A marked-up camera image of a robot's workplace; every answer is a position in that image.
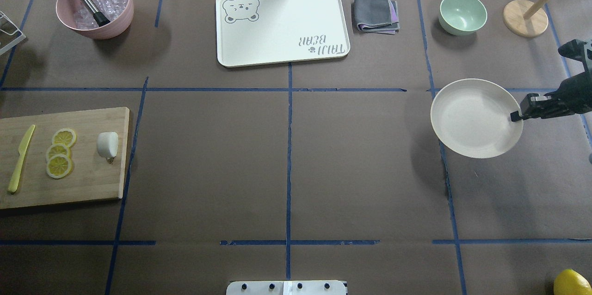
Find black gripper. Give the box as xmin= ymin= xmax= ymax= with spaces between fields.
xmin=510 ymin=75 xmax=590 ymax=122

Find cream round plate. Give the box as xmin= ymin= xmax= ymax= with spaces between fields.
xmin=431 ymin=78 xmax=524 ymax=159

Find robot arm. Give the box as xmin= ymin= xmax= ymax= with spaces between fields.
xmin=510 ymin=72 xmax=592 ymax=122

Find cream bear tray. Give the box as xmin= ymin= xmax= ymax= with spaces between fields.
xmin=216 ymin=0 xmax=351 ymax=68

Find wooden mug tree stand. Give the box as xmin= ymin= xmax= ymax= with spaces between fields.
xmin=502 ymin=0 xmax=549 ymax=38

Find green bowl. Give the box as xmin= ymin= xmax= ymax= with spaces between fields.
xmin=438 ymin=0 xmax=488 ymax=36

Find yellow lemon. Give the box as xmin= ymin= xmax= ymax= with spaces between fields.
xmin=553 ymin=269 xmax=592 ymax=295

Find folded grey cloth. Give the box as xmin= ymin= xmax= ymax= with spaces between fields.
xmin=353 ymin=0 xmax=400 ymax=35

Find white mounting pillar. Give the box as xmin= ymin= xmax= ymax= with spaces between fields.
xmin=226 ymin=280 xmax=348 ymax=295

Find pink bowl with ice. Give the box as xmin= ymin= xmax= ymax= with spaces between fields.
xmin=55 ymin=0 xmax=135 ymax=40

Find bamboo cutting board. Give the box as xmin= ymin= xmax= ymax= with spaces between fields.
xmin=0 ymin=107 xmax=130 ymax=209

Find lemon slice top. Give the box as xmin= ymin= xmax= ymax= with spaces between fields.
xmin=51 ymin=128 xmax=77 ymax=148

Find lemon slice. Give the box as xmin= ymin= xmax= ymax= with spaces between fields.
xmin=46 ymin=143 xmax=71 ymax=162
xmin=51 ymin=128 xmax=77 ymax=148
xmin=46 ymin=154 xmax=74 ymax=179

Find lemon slice middle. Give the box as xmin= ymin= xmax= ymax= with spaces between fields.
xmin=46 ymin=143 xmax=71 ymax=162

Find lemon slice bottom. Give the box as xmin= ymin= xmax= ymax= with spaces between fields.
xmin=46 ymin=154 xmax=74 ymax=179

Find yellow plastic knife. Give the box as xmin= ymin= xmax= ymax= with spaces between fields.
xmin=7 ymin=124 xmax=36 ymax=194

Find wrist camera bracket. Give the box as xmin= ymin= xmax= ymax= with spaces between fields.
xmin=558 ymin=39 xmax=592 ymax=73

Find wire cup rack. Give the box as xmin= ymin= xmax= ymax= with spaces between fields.
xmin=0 ymin=11 xmax=27 ymax=55

